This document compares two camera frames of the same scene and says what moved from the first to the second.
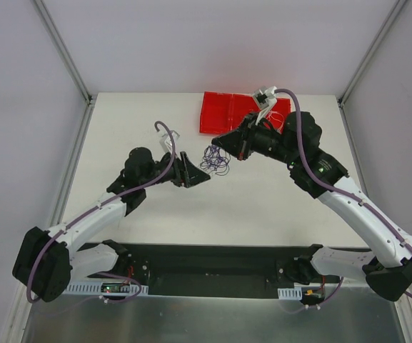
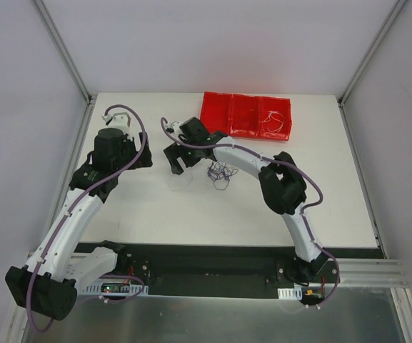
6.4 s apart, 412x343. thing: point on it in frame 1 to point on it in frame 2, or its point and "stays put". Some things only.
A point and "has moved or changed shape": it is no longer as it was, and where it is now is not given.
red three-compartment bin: (223, 112) stays put
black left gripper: (183, 170) to (143, 153)
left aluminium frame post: (58, 38) stays put
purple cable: (215, 159) has moved or changed shape
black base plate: (219, 271) stays put
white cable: (276, 116) stays put
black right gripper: (245, 138) to (179, 152)
